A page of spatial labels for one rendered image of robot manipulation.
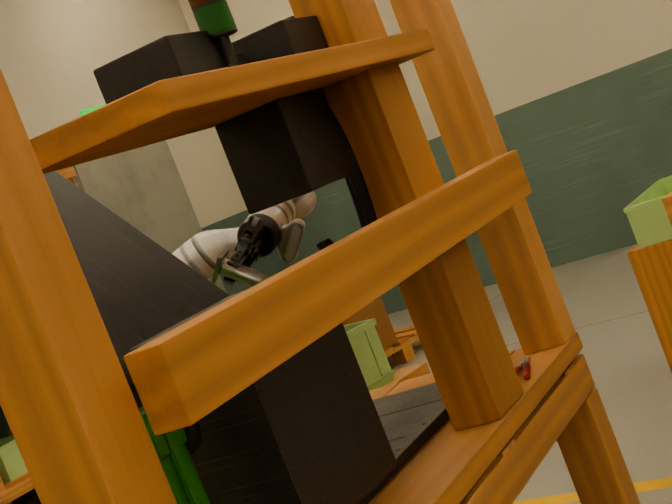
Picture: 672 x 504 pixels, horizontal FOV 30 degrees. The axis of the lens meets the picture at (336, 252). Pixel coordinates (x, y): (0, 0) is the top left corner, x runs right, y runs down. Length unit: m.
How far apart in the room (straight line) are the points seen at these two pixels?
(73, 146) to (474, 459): 0.82
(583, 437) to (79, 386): 1.50
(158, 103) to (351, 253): 0.38
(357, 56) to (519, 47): 7.60
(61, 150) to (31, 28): 8.41
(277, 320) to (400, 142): 0.67
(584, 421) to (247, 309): 1.25
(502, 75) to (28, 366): 8.49
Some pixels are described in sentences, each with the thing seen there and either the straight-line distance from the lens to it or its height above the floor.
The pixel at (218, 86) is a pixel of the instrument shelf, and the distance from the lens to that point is 1.55.
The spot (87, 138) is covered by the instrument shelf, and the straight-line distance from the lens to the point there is 1.52.
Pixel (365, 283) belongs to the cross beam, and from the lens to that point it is 1.70.
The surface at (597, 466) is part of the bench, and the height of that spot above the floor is 0.62.
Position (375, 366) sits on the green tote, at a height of 0.85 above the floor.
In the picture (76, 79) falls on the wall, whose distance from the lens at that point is 10.05.
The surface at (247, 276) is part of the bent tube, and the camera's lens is 2.17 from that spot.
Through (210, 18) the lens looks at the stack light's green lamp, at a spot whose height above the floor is 1.63.
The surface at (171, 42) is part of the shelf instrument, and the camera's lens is 1.68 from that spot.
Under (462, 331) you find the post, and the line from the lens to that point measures 2.09.
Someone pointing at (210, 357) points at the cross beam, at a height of 1.24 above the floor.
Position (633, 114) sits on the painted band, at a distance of 9.26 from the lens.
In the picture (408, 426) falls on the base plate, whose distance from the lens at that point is 2.23.
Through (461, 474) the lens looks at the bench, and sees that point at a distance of 1.92.
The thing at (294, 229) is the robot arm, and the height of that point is 1.29.
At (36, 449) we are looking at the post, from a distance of 1.28.
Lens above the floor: 1.38
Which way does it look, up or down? 4 degrees down
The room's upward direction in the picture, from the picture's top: 21 degrees counter-clockwise
